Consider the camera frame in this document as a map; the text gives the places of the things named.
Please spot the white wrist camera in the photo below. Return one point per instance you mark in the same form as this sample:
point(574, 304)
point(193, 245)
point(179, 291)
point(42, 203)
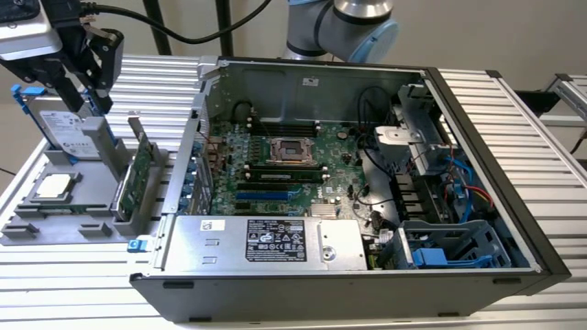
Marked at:
point(27, 41)

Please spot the blue expansion slot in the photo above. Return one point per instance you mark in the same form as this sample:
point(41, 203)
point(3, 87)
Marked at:
point(263, 195)

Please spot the black stand pole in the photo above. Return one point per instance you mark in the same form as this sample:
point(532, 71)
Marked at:
point(158, 34)
point(225, 44)

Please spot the grey metal drive cage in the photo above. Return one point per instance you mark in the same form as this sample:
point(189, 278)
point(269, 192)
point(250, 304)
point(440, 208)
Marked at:
point(416, 113)

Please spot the blue case latch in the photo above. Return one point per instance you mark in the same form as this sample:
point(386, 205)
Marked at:
point(134, 245)

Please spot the empty blue disk carrier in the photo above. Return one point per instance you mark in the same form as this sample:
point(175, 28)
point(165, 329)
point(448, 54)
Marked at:
point(429, 258)

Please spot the Nvidia Quadro graphics card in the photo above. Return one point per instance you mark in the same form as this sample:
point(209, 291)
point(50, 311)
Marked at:
point(138, 172)

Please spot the installed RAM stick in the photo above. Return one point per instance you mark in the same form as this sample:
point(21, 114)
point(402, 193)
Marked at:
point(279, 176)

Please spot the silver CPU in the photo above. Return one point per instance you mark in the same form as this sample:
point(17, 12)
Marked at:
point(54, 186)

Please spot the CPU socket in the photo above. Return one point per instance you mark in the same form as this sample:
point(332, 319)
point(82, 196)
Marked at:
point(292, 150)

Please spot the hard disk in blue carrier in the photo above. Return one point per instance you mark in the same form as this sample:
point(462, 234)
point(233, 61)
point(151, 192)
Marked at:
point(59, 127)

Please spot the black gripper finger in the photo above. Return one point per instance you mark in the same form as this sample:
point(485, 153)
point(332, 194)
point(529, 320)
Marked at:
point(66, 89)
point(113, 58)

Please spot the round coin cell battery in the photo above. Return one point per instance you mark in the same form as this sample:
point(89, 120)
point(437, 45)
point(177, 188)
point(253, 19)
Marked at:
point(342, 134)

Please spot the black expansion slot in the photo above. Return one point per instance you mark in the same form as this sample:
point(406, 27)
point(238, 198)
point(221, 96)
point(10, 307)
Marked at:
point(266, 186)

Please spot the silver power supply unit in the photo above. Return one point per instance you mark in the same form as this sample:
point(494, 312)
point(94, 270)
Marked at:
point(230, 251)

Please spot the grey parts rack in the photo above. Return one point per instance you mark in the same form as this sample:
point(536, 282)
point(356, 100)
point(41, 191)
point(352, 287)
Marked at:
point(91, 192)

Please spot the silver chipset heatsink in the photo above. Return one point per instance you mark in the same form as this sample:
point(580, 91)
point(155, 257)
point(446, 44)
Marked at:
point(325, 210)

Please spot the open grey PC case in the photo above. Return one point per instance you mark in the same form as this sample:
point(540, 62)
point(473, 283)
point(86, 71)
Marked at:
point(321, 295)

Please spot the grey disk bay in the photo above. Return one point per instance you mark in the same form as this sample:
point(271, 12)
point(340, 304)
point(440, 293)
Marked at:
point(458, 230)

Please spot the green Dell motherboard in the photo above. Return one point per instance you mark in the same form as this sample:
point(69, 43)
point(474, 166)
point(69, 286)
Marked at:
point(340, 165)

